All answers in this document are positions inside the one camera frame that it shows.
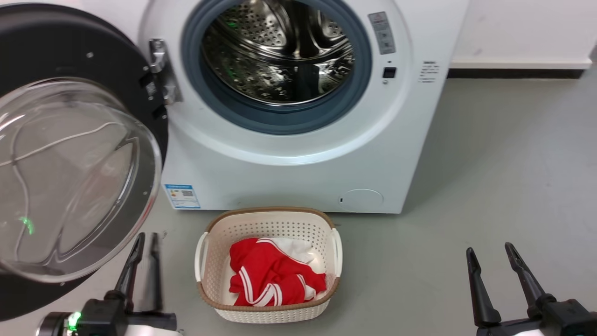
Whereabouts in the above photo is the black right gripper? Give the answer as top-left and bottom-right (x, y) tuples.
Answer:
(465, 242), (597, 336)

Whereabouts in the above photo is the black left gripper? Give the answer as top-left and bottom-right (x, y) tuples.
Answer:
(80, 232), (178, 336)

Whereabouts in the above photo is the black round glass washer door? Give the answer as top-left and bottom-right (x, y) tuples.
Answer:
(0, 2), (169, 322)

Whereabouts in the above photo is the white front-load washing machine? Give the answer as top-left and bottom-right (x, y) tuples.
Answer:
(138, 0), (470, 214)

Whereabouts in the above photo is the metal door hinge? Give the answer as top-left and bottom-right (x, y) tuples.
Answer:
(148, 38), (183, 106)

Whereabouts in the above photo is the blue energy label sticker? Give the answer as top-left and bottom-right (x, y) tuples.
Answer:
(164, 184), (201, 210)

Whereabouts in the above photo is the red garment with white stripes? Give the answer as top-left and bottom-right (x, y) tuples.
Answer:
(228, 237), (327, 307)

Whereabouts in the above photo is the cream perforated laundry basket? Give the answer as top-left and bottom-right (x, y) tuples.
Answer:
(194, 207), (343, 324)

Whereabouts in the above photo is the round filter cover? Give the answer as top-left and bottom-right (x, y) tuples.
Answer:
(339, 189), (384, 211)

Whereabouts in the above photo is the grey caution sticker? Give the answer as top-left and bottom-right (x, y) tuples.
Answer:
(368, 11), (396, 56)

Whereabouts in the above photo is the thick white floor cable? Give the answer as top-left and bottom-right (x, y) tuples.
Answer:
(0, 121), (129, 169)

